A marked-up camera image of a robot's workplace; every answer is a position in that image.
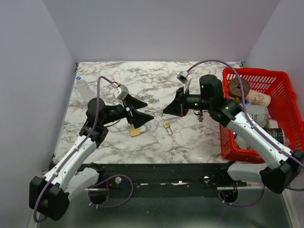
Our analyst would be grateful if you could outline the beige printed cylinder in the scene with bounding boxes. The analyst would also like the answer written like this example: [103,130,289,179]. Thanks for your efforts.
[245,90,271,107]

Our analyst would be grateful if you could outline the small brass padlock with key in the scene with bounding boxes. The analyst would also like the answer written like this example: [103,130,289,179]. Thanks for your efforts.
[163,122,173,135]

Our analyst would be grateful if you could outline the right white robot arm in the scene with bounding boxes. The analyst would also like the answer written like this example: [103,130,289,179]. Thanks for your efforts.
[163,75,304,194]

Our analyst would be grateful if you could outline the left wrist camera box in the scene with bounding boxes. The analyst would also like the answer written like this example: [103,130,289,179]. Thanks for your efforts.
[114,85,129,101]

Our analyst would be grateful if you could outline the red plastic basket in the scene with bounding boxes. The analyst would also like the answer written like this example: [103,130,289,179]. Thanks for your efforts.
[219,67,304,163]

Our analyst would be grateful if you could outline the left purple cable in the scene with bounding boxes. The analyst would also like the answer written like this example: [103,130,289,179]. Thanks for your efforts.
[33,76,133,223]

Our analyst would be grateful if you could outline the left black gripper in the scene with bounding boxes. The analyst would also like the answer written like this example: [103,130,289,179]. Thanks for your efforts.
[101,94,154,129]

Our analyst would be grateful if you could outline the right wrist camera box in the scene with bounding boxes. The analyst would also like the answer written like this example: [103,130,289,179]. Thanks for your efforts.
[177,71,191,84]

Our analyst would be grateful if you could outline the clear plastic water bottle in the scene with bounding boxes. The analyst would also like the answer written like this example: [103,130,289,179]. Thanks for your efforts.
[76,76,96,103]

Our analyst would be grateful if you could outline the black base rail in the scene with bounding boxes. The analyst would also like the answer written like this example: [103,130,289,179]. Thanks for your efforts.
[48,161,266,207]

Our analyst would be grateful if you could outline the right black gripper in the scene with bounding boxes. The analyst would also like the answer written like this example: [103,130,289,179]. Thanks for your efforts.
[163,86,212,117]

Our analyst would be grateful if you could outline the brown round wooden block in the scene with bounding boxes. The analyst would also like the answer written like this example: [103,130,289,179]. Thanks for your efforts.
[228,77,251,98]

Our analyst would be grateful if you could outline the large brass padlock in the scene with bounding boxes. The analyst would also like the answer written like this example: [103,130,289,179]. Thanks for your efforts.
[129,124,148,137]

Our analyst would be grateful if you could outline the black printed can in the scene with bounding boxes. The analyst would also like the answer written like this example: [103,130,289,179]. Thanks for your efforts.
[265,128,286,144]

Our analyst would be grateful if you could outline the grey printed pouch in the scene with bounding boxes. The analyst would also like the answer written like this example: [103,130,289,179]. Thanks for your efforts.
[246,104,269,128]

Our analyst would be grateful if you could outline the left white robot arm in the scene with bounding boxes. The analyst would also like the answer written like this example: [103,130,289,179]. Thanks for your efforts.
[29,95,153,222]

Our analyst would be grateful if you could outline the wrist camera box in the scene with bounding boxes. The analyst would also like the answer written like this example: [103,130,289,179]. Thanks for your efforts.
[114,85,129,101]
[177,71,191,84]

